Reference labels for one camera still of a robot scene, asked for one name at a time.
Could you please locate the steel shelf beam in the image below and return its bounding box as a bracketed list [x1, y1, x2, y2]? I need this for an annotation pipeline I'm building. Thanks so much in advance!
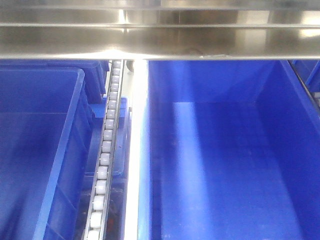
[0, 0, 320, 60]

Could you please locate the large blue bin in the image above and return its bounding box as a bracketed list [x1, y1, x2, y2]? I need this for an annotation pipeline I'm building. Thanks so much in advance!
[138, 60, 320, 240]

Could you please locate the blue bin left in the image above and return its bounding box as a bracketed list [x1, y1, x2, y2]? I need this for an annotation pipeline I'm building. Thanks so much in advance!
[0, 66, 93, 240]

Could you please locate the white roller track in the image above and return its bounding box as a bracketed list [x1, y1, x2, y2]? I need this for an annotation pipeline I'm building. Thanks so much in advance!
[82, 59, 125, 240]

